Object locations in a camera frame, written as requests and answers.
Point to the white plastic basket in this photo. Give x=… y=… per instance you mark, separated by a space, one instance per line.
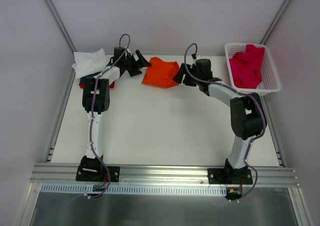
x=270 y=80

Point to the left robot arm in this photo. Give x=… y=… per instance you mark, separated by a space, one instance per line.
x=96 y=102

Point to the orange t-shirt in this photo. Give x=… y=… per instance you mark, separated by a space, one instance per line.
x=161 y=73

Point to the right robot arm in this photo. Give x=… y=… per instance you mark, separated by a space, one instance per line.
x=247 y=119

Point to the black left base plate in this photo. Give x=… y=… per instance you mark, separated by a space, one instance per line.
x=112 y=173

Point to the aluminium mounting rail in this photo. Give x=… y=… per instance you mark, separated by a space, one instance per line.
x=165 y=175

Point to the blue folded t-shirt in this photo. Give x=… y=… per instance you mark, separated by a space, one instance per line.
x=82 y=79

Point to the white folded t-shirt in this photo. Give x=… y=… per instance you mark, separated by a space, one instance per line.
x=89 y=63

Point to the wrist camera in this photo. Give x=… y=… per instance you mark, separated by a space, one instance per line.
x=196 y=57
x=128 y=51

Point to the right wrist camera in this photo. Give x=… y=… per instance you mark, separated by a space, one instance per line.
x=196 y=57

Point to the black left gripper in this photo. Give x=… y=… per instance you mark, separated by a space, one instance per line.
x=135 y=65

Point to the magenta crumpled t-shirt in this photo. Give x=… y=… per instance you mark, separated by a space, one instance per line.
x=246 y=67

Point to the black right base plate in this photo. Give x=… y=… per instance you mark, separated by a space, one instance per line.
x=229 y=176

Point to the red folded t-shirt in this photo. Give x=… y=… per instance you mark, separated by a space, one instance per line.
x=81 y=85

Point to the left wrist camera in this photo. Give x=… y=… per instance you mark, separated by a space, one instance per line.
x=128 y=51

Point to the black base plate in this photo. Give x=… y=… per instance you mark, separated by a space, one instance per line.
x=112 y=173
x=229 y=176

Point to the white slotted cable duct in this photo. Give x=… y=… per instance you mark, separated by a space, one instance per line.
x=135 y=189

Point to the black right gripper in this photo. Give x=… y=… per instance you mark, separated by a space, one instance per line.
x=188 y=76

